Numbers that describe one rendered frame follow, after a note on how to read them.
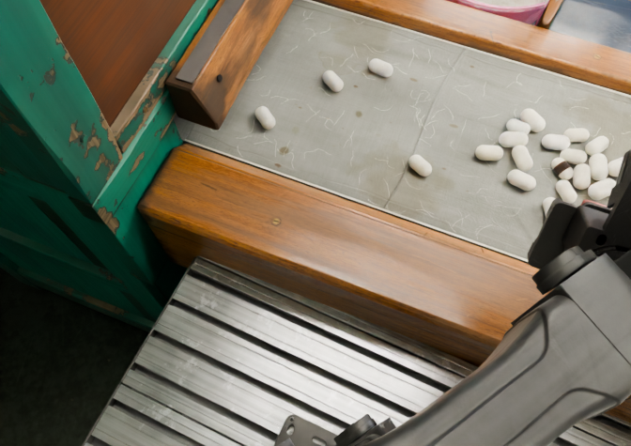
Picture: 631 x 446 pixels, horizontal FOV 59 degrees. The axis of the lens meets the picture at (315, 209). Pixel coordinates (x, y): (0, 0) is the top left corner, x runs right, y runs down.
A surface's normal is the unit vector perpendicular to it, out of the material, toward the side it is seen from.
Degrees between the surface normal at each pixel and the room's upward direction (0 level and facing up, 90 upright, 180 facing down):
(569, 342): 14
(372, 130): 0
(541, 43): 0
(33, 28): 90
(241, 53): 67
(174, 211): 0
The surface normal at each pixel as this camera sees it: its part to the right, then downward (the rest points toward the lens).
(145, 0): 0.93, 0.33
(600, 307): 0.22, -0.55
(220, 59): 0.86, 0.13
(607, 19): 0.01, -0.44
